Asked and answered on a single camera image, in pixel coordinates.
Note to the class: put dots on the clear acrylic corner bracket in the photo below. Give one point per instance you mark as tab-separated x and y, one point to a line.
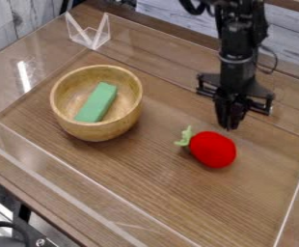
90	37

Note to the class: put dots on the clear acrylic tray wall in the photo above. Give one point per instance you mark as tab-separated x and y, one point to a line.
90	213

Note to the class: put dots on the green rectangular block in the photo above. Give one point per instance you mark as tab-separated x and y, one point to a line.
98	103

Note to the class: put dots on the wooden bowl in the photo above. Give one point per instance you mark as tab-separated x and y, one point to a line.
74	88

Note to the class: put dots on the black metal table leg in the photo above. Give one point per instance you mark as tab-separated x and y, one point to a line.
25	213

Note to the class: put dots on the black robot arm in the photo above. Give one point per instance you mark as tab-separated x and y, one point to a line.
242	28

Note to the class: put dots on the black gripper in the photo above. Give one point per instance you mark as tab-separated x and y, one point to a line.
261	96

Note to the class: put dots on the red plush strawberry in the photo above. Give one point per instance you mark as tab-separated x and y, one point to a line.
213	149

